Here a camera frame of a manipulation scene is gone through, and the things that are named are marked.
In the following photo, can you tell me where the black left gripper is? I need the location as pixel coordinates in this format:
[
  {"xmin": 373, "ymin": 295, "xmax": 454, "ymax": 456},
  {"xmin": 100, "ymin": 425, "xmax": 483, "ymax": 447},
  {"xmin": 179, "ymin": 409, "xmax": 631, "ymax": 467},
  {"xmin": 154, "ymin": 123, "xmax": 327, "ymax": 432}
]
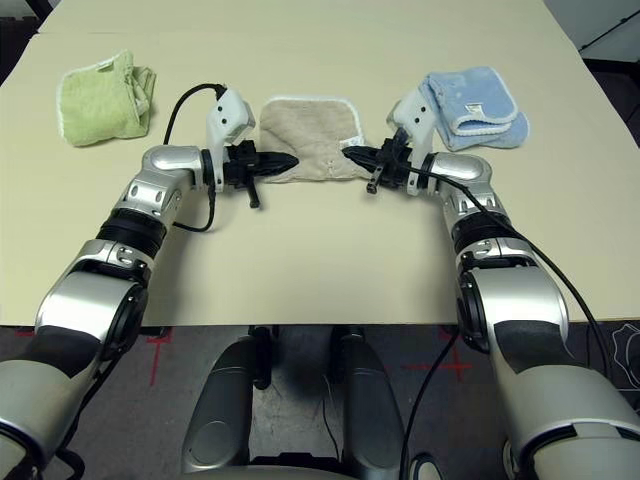
[{"xmin": 219, "ymin": 141, "xmax": 300, "ymax": 210}]

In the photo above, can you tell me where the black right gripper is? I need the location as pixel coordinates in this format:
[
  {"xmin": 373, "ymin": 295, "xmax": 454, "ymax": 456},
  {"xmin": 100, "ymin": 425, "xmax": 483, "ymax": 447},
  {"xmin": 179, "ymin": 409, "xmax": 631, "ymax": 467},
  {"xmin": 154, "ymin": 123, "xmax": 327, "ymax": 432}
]
[{"xmin": 340, "ymin": 137, "xmax": 414, "ymax": 194}]

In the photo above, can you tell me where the beige towel with white trim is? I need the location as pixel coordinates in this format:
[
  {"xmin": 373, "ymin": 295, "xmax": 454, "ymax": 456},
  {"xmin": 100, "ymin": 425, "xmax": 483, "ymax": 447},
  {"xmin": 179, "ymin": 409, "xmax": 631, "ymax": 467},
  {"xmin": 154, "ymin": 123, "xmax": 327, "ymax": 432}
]
[{"xmin": 257, "ymin": 94, "xmax": 374, "ymax": 184}]

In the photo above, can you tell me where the blue folded towel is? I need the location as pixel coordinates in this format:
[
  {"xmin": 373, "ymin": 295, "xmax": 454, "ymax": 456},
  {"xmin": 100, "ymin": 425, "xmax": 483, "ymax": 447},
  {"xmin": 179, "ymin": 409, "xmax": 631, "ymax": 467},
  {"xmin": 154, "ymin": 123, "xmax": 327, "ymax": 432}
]
[{"xmin": 417, "ymin": 64, "xmax": 531, "ymax": 153}]

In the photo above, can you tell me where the green folded towel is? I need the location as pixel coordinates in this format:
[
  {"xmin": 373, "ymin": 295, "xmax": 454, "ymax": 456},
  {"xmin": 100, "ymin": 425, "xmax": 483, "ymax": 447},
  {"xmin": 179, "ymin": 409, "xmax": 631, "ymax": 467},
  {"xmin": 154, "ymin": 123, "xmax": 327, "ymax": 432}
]
[{"xmin": 56, "ymin": 48, "xmax": 159, "ymax": 148}]

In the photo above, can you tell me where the grey robot right leg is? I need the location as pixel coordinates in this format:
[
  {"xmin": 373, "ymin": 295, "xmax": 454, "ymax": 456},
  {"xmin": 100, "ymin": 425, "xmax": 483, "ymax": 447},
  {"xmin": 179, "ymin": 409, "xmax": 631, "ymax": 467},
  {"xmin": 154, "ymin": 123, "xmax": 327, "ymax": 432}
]
[{"xmin": 342, "ymin": 329, "xmax": 406, "ymax": 480}]

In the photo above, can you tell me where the beige robot torso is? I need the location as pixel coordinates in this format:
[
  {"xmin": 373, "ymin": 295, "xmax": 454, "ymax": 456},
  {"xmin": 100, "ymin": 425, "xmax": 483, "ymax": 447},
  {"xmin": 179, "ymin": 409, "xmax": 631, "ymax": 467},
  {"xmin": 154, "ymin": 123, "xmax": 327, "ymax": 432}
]
[{"xmin": 174, "ymin": 462, "xmax": 374, "ymax": 480}]

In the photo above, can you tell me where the grey laced sneaker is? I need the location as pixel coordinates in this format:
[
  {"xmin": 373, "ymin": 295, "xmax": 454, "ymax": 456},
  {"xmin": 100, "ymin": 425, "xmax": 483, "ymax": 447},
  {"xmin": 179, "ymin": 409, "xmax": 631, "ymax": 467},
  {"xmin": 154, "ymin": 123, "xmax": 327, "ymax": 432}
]
[{"xmin": 410, "ymin": 452, "xmax": 437, "ymax": 480}]

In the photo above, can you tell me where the black left wrist camera cable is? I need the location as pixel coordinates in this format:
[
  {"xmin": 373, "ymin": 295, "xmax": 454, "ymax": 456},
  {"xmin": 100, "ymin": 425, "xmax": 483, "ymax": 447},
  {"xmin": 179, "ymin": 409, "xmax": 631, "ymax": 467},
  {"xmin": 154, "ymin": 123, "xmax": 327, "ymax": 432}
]
[{"xmin": 164, "ymin": 82, "xmax": 229, "ymax": 234}]

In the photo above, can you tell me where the black vertical post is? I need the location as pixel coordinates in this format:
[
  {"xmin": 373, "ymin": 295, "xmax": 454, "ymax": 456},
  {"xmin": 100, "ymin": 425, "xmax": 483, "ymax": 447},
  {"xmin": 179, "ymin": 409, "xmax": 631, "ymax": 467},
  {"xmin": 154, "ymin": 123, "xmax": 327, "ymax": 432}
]
[{"xmin": 248, "ymin": 324, "xmax": 280, "ymax": 392}]

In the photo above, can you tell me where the thin black wire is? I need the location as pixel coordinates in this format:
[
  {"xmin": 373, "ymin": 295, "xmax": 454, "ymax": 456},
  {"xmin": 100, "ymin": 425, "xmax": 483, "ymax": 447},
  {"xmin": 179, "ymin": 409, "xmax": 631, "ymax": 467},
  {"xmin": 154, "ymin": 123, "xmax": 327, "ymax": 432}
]
[{"xmin": 322, "ymin": 374, "xmax": 346, "ymax": 454}]

